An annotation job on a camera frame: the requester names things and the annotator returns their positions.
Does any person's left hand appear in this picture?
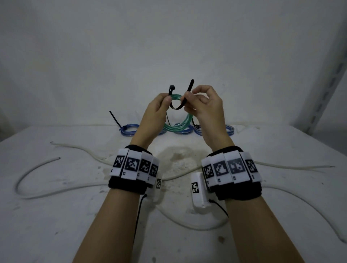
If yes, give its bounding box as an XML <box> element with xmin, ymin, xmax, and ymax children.
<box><xmin>130</xmin><ymin>93</ymin><xmax>172</xmax><ymax>148</ymax></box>

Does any person's right hand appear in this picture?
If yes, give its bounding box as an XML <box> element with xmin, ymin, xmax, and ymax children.
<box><xmin>184</xmin><ymin>85</ymin><xmax>235</xmax><ymax>152</ymax></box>

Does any green tube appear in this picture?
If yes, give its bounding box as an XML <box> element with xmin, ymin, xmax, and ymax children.
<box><xmin>163</xmin><ymin>93</ymin><xmax>194</xmax><ymax>134</ymax></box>

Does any long black cable tie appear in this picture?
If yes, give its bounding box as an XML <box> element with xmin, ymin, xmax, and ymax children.
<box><xmin>168</xmin><ymin>79</ymin><xmax>196</xmax><ymax>111</ymax></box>

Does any blue tube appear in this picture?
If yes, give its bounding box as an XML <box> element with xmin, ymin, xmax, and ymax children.
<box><xmin>173</xmin><ymin>125</ymin><xmax>194</xmax><ymax>135</ymax></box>

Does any curled black cable tie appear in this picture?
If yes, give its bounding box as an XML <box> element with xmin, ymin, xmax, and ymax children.
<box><xmin>109</xmin><ymin>110</ymin><xmax>124</xmax><ymax>128</ymax></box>

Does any white tube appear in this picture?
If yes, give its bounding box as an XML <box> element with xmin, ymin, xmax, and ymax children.
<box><xmin>21</xmin><ymin>141</ymin><xmax>347</xmax><ymax>243</ymax></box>
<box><xmin>15</xmin><ymin>157</ymin><xmax>61</xmax><ymax>200</ymax></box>

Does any person's right forearm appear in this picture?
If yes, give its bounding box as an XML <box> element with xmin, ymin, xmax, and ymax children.
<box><xmin>225</xmin><ymin>195</ymin><xmax>305</xmax><ymax>263</ymax></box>

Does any person's left forearm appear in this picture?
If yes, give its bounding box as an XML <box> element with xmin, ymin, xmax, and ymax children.
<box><xmin>72</xmin><ymin>188</ymin><xmax>146</xmax><ymax>263</ymax></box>

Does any left black marker wristband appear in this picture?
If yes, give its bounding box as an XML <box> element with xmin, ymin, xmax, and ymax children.
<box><xmin>108</xmin><ymin>145</ymin><xmax>161</xmax><ymax>195</ymax></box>

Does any black marker wristband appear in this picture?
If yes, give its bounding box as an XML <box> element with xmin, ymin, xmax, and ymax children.
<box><xmin>201</xmin><ymin>146</ymin><xmax>264</xmax><ymax>201</ymax></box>
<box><xmin>108</xmin><ymin>145</ymin><xmax>161</xmax><ymax>195</ymax></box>

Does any right black marker wristband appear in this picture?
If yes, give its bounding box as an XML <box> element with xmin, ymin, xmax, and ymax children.
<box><xmin>201</xmin><ymin>146</ymin><xmax>264</xmax><ymax>201</ymax></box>

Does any white perforated shelf upright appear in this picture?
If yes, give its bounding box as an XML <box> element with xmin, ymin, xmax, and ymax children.
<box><xmin>290</xmin><ymin>27</ymin><xmax>347</xmax><ymax>135</ymax></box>

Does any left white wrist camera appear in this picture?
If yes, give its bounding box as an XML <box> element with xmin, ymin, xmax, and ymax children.
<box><xmin>151</xmin><ymin>177</ymin><xmax>163</xmax><ymax>203</ymax></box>

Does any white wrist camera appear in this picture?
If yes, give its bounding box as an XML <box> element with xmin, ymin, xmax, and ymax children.
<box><xmin>151</xmin><ymin>177</ymin><xmax>163</xmax><ymax>203</ymax></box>
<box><xmin>190</xmin><ymin>172</ymin><xmax>213</xmax><ymax>208</ymax></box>

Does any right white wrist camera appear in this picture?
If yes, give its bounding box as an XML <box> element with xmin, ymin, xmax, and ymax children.
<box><xmin>190</xmin><ymin>172</ymin><xmax>213</xmax><ymax>208</ymax></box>

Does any right black camera cord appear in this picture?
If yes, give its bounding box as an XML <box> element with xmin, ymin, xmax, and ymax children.
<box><xmin>208</xmin><ymin>199</ymin><xmax>230</xmax><ymax>218</ymax></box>

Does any black camera cord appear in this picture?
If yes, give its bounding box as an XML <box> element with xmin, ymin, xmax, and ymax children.
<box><xmin>208</xmin><ymin>199</ymin><xmax>230</xmax><ymax>218</ymax></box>
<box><xmin>133</xmin><ymin>194</ymin><xmax>148</xmax><ymax>244</ymax></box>

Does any left black camera cord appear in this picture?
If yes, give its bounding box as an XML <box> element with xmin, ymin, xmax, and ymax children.
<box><xmin>133</xmin><ymin>194</ymin><xmax>148</xmax><ymax>244</ymax></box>

